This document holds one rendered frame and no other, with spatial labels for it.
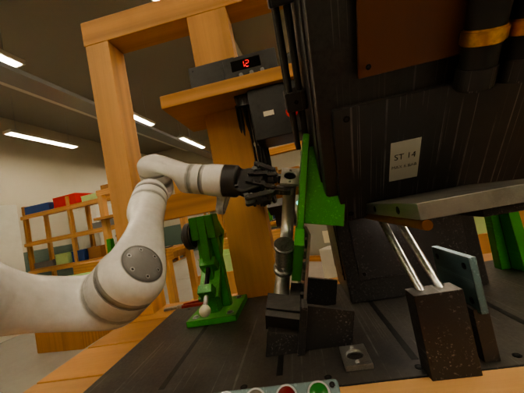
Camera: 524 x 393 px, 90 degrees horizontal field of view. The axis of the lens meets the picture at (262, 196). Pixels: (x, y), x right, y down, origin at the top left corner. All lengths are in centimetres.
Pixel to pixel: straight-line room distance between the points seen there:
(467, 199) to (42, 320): 48
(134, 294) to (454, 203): 38
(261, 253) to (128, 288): 55
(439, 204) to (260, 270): 64
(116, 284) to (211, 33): 86
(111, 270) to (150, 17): 95
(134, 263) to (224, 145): 58
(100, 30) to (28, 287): 99
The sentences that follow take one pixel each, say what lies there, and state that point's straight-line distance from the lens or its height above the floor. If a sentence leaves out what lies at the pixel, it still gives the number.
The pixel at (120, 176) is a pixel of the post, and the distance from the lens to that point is 103.
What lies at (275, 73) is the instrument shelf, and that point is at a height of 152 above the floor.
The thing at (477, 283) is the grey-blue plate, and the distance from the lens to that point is 46.
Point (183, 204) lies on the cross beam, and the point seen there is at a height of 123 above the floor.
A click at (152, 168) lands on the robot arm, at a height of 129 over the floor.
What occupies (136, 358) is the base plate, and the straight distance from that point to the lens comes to 69.
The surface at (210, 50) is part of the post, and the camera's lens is 102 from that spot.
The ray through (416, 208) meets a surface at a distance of 32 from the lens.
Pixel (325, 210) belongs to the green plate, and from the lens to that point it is 48.
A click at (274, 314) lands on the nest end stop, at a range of 50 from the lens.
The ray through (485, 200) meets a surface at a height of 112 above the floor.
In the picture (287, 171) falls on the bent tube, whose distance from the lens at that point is 58.
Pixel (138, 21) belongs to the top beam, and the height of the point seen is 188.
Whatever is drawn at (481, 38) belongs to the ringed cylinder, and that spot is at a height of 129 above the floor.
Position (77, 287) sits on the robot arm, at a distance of 45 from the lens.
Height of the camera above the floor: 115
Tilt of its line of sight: 3 degrees up
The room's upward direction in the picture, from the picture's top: 11 degrees counter-clockwise
